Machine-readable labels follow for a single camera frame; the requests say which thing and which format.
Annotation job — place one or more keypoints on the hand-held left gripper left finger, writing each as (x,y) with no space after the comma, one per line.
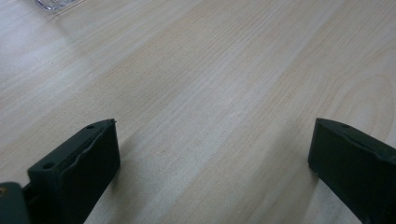
(74,174)

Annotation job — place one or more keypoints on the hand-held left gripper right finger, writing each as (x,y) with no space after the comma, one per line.
(358,168)

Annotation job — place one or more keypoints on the clear acrylic compartment organizer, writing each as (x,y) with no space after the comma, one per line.
(54,3)

